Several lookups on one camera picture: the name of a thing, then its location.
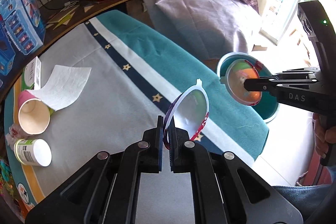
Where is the purple white round lid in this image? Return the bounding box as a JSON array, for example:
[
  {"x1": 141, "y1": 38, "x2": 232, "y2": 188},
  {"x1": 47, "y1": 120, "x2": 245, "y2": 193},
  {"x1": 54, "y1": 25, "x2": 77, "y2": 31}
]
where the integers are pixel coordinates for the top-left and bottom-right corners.
[{"x1": 163, "y1": 79, "x2": 209, "y2": 149}]

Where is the orange green round lid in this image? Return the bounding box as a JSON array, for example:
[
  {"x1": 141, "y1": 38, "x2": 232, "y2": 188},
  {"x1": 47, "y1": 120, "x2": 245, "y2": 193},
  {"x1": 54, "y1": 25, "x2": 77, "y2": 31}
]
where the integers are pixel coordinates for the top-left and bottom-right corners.
[{"x1": 224, "y1": 59, "x2": 262, "y2": 106}]

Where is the white paper towel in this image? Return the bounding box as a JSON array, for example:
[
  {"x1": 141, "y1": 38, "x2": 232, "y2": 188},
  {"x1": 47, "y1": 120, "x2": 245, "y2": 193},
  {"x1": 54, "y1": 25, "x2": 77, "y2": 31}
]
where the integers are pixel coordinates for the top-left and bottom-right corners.
[{"x1": 28, "y1": 65, "x2": 92, "y2": 111}]

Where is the white jar green band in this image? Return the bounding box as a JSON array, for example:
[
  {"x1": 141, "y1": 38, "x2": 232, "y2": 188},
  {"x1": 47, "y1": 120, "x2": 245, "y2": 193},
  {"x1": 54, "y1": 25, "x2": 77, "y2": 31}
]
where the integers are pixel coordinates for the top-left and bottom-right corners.
[{"x1": 13, "y1": 139, "x2": 52, "y2": 167}]

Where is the pink paper cup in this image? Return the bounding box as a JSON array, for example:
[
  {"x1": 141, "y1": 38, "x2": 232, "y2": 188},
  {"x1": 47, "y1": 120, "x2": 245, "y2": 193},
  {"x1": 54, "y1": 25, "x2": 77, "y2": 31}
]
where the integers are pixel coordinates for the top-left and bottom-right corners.
[{"x1": 18, "y1": 90, "x2": 54, "y2": 135}]

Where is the green white medicine box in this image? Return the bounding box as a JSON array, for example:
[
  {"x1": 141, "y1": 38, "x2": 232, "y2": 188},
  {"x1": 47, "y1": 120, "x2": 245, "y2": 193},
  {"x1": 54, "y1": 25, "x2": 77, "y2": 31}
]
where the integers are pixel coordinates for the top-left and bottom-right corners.
[{"x1": 21, "y1": 57, "x2": 42, "y2": 91}]

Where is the clear plastic bag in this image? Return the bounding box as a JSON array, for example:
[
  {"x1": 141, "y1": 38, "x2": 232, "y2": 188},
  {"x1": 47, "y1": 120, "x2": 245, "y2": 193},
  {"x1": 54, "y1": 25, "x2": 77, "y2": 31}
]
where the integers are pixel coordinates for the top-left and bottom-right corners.
[{"x1": 5, "y1": 123, "x2": 25, "y2": 149}]

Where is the right hand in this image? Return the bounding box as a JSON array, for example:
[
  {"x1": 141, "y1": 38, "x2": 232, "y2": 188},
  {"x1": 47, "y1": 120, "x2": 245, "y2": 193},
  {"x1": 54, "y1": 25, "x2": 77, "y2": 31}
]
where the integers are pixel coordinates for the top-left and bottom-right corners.
[{"x1": 313, "y1": 113, "x2": 336, "y2": 159}]

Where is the striped teal grey tablecloth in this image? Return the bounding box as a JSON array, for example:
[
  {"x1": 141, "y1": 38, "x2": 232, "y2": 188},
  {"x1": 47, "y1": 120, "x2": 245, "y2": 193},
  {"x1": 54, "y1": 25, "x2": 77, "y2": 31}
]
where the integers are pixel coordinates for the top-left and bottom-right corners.
[{"x1": 7, "y1": 10, "x2": 269, "y2": 209}]

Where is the purple cloth covered furniture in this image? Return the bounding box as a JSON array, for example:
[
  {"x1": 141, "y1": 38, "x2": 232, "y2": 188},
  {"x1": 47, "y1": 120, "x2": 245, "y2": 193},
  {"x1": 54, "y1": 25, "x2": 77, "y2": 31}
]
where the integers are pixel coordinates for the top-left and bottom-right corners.
[{"x1": 143, "y1": 0, "x2": 261, "y2": 60}]

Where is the blue toy set box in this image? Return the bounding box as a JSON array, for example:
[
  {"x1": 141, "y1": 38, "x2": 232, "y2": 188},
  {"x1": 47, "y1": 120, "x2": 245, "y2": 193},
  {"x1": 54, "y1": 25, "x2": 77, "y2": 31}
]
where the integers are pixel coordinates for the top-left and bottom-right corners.
[{"x1": 1, "y1": 0, "x2": 46, "y2": 88}]

